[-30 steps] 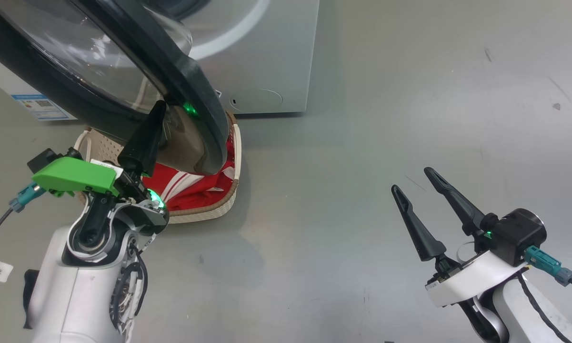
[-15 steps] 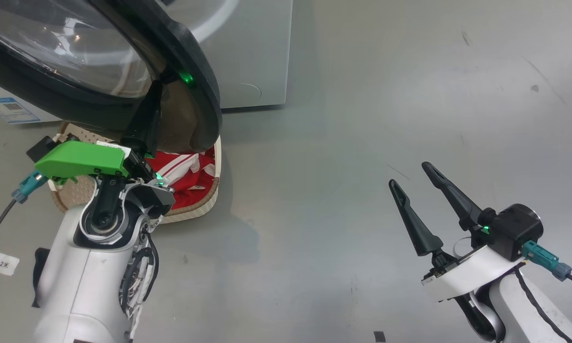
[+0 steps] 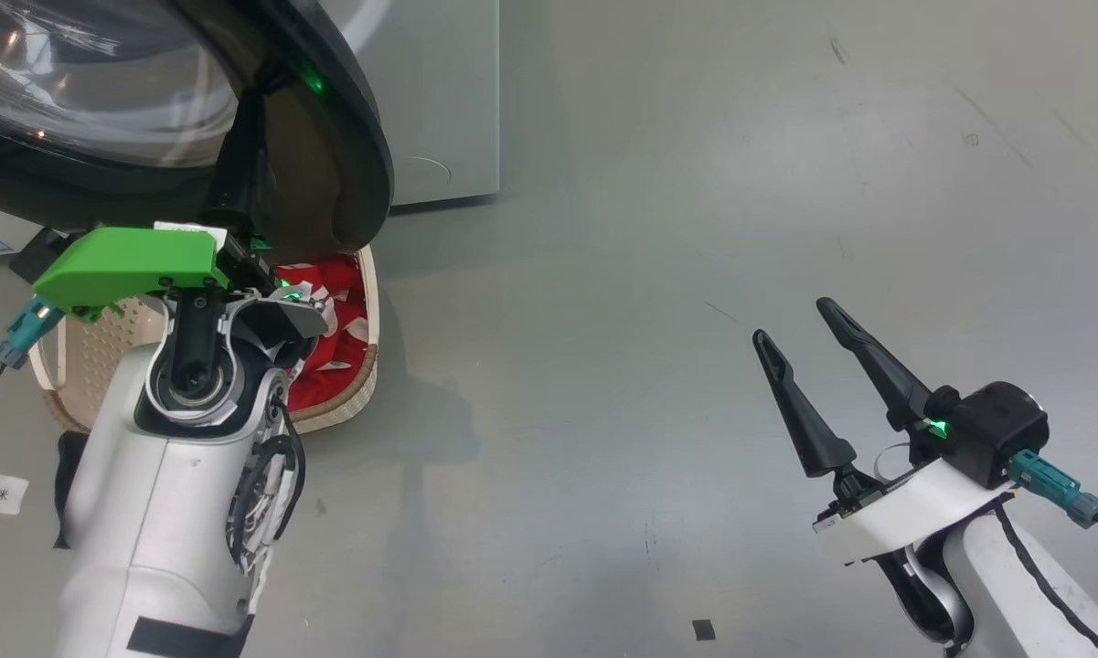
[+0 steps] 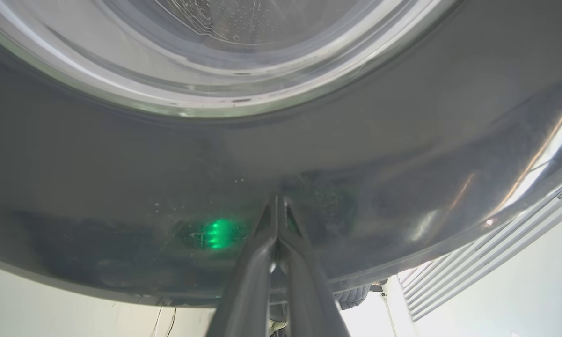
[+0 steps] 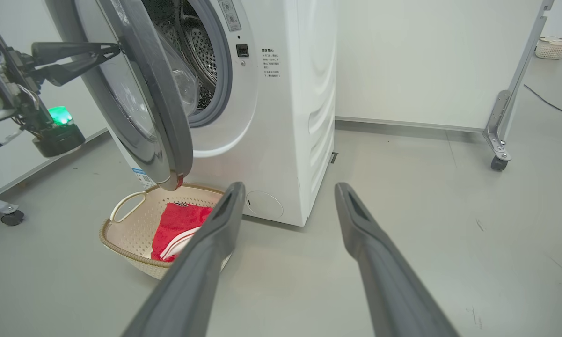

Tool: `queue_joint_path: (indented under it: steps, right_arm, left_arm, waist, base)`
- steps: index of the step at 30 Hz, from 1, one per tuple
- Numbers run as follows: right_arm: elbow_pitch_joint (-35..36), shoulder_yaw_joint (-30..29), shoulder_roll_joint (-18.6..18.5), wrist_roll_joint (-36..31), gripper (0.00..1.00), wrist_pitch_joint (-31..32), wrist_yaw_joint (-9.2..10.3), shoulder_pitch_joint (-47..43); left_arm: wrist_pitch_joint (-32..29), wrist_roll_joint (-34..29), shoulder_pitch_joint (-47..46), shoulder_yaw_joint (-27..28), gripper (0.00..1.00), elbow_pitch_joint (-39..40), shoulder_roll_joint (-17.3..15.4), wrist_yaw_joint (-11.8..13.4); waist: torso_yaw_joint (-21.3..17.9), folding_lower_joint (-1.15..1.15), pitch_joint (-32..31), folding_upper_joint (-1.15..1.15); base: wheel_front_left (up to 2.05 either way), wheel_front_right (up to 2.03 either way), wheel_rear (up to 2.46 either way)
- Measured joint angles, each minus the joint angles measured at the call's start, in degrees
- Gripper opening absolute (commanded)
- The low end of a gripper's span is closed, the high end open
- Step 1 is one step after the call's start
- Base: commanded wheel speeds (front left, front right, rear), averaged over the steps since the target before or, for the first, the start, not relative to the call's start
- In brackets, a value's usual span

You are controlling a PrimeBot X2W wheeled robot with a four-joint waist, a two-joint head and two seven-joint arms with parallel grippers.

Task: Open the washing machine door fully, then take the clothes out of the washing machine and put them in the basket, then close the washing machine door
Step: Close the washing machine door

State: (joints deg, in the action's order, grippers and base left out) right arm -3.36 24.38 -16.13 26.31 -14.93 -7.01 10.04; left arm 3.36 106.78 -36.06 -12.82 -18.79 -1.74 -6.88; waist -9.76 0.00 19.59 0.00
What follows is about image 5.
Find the red and white garment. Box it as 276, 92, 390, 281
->
151, 202, 214, 263

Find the cream perforated laundry basket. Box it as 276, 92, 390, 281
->
99, 183, 234, 280

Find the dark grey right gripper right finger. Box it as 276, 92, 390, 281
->
335, 183, 459, 337

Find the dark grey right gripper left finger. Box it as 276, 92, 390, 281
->
122, 182, 246, 337

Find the white partition board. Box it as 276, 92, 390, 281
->
336, 0, 543, 134

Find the thin black cable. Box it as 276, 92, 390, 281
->
524, 84, 562, 120

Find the round filter cover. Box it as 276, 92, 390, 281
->
245, 190, 284, 219

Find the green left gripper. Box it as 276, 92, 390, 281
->
0, 12, 121, 136

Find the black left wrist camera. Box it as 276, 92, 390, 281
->
32, 107, 86, 158

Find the blue energy label sticker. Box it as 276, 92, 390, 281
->
131, 168, 156, 189

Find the printed text sticker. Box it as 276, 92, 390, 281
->
261, 48, 281, 78

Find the steel washing machine drum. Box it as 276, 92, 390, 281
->
143, 0, 218, 110

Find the white washing machine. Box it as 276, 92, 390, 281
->
44, 0, 340, 227

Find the black washing machine door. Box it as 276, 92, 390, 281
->
73, 0, 195, 191

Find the small white basket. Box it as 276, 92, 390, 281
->
535, 36, 562, 60

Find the grey warning sticker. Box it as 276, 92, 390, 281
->
218, 0, 241, 32

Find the metal caster leg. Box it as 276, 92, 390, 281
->
0, 187, 25, 233
483, 0, 555, 171

